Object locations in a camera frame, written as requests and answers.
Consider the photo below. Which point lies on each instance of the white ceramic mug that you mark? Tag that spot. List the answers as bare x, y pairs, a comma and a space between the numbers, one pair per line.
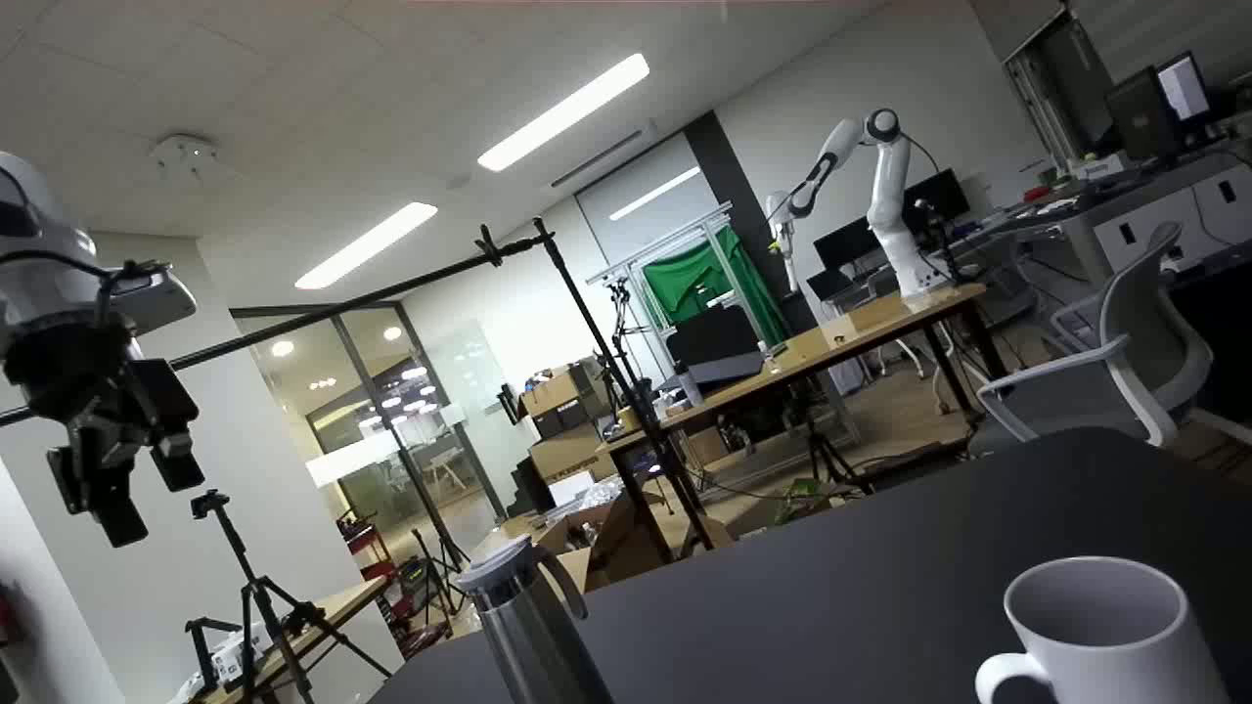
1107, 640

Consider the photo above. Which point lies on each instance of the black camera tripod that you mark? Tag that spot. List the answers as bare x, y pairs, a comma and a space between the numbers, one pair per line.
216, 506

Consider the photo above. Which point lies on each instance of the short ceiling light panel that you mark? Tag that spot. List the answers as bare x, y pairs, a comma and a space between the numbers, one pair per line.
366, 244

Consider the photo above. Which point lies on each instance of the brown cardboard box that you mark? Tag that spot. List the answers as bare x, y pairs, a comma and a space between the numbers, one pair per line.
550, 397

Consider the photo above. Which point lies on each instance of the green cloth backdrop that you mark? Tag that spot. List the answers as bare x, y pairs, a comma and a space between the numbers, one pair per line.
689, 279

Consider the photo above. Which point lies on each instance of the ceiling air vent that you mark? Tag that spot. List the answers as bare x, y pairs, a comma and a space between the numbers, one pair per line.
601, 159

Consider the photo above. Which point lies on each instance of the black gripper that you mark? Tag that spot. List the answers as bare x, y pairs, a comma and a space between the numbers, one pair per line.
78, 374

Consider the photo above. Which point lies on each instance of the long wooden work table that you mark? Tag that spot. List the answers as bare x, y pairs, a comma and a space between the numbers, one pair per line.
833, 341

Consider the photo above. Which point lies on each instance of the white drawer cabinet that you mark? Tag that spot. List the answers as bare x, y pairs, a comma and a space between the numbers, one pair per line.
1174, 220

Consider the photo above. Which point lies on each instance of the black boom pole stand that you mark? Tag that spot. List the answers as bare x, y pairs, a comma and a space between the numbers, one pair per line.
613, 365

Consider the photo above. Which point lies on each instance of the stainless steel drinking bottle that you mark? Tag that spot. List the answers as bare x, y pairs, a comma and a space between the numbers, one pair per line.
528, 627

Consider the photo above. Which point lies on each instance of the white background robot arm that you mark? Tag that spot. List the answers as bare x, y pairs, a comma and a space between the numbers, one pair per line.
889, 195

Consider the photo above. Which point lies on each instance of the long ceiling light panel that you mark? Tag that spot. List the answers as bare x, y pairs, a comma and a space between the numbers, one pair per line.
563, 112

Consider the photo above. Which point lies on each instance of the black box on table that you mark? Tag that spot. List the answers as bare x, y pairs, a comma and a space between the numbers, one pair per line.
713, 344

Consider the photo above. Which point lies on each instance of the lit computer monitor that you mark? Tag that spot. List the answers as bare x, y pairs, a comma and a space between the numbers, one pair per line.
1182, 87

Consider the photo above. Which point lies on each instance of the round ceiling detector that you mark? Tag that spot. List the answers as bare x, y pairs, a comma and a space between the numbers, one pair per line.
181, 159

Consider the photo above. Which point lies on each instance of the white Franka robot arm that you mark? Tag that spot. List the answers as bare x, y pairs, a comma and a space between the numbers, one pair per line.
39, 258

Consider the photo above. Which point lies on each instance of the white office chair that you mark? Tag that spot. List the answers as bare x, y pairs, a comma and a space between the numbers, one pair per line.
1148, 327

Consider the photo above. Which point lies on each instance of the black monitor behind robot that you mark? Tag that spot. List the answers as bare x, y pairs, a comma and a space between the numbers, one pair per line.
936, 195

